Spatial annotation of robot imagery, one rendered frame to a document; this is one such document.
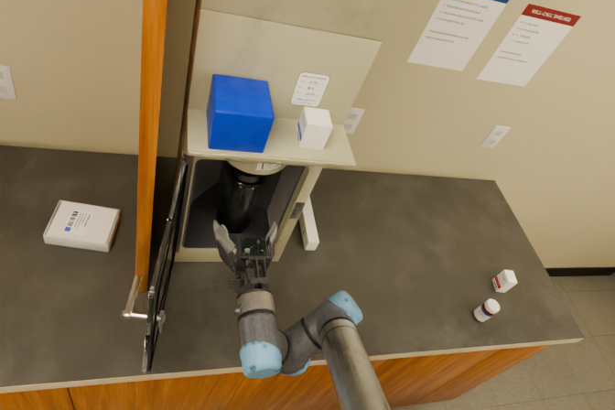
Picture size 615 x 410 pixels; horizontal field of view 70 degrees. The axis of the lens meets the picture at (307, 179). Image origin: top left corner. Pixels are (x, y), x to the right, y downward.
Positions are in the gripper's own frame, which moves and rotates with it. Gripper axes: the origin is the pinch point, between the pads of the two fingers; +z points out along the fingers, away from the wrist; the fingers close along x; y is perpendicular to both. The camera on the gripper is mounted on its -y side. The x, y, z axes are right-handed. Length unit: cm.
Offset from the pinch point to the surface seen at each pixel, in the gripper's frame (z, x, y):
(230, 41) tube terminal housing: 5.5, 10.4, 44.5
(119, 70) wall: 48, 32, 3
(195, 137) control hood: -2.5, 14.6, 29.3
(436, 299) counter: -9, -67, -28
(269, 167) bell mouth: 7.6, -4.3, 11.7
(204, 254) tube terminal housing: 5.5, 6.3, -23.9
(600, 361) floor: -9, -240, -122
